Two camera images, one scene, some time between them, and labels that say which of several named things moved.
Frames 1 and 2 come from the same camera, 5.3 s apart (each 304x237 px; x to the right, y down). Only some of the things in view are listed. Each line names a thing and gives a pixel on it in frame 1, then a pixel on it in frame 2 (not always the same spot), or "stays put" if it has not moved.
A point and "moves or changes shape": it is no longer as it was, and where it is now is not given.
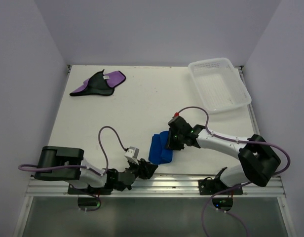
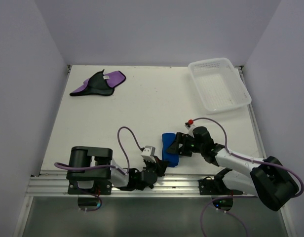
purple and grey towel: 100,84 stays put
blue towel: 159,153 moves or changes shape
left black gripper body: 135,168 → 156,166
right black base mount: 209,186 stays put
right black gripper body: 175,140 → 189,145
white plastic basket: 220,86 stays put
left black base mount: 90,190 stays put
